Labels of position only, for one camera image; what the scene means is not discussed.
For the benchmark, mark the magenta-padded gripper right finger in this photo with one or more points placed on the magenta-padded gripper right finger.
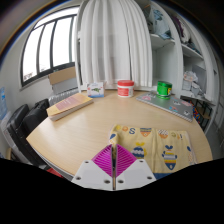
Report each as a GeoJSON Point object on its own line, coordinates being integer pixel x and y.
{"type": "Point", "coordinates": [131, 170]}

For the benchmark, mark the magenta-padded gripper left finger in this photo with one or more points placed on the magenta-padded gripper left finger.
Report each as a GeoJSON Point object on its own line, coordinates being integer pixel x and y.
{"type": "Point", "coordinates": [100, 170]}

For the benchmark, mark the yellow fish-print towel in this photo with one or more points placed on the yellow fish-print towel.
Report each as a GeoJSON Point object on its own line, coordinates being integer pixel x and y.
{"type": "Point", "coordinates": [160, 150]}

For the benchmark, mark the tan and pink book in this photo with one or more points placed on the tan and pink book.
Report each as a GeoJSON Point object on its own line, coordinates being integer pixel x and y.
{"type": "Point", "coordinates": [68, 105]}

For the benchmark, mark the grey laptop with stickers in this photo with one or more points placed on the grey laptop with stickers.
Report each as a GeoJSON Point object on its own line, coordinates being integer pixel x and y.
{"type": "Point", "coordinates": [165, 104]}

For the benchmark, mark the small white printed box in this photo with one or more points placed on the small white printed box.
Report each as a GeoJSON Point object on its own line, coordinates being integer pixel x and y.
{"type": "Point", "coordinates": [96, 90]}

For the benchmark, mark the white jar with red lid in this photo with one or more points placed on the white jar with red lid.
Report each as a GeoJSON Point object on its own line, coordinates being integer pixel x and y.
{"type": "Point", "coordinates": [125, 89]}

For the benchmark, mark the white radiator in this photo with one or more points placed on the white radiator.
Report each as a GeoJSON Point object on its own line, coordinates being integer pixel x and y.
{"type": "Point", "coordinates": [61, 96]}

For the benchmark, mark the black soft bag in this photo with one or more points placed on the black soft bag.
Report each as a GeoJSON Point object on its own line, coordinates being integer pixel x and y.
{"type": "Point", "coordinates": [36, 115]}

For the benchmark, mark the multicoloured patterned bag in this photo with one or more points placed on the multicoloured patterned bag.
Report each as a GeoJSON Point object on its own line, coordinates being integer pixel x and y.
{"type": "Point", "coordinates": [198, 116]}

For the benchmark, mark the green jar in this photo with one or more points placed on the green jar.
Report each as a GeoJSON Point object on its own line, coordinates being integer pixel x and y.
{"type": "Point", "coordinates": [164, 89]}

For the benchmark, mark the black hard suitcase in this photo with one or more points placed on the black hard suitcase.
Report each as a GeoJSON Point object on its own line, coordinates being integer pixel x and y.
{"type": "Point", "coordinates": [16, 130]}

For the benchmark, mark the brown cardboard box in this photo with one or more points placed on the brown cardboard box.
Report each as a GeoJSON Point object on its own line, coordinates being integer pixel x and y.
{"type": "Point", "coordinates": [63, 78]}

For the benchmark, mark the water dispenser with blue bottle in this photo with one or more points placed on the water dispenser with blue bottle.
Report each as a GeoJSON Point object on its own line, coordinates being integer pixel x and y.
{"type": "Point", "coordinates": [2, 103]}

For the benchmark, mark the white shelf unit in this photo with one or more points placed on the white shelf unit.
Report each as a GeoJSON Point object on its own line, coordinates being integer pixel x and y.
{"type": "Point", "coordinates": [173, 56]}

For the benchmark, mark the white curtain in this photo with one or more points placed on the white curtain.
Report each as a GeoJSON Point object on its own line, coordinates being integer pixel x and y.
{"type": "Point", "coordinates": [113, 43]}

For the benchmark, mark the black-framed window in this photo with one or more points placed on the black-framed window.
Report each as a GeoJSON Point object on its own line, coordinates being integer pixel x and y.
{"type": "Point", "coordinates": [50, 46]}

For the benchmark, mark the wooden stool with black frame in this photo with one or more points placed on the wooden stool with black frame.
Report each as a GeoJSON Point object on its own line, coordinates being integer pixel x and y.
{"type": "Point", "coordinates": [204, 111]}

